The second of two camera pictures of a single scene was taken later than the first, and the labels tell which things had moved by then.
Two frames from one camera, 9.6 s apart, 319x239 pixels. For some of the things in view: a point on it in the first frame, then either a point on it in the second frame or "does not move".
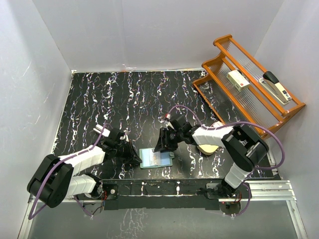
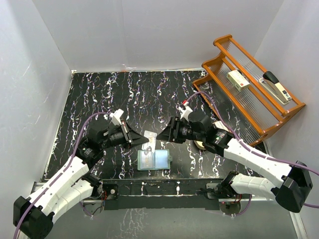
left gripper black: x=131 y=154 → x=131 y=138
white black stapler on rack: x=276 y=87 does not move
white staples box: x=238 y=80 does not move
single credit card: x=155 y=158 → x=146 y=160
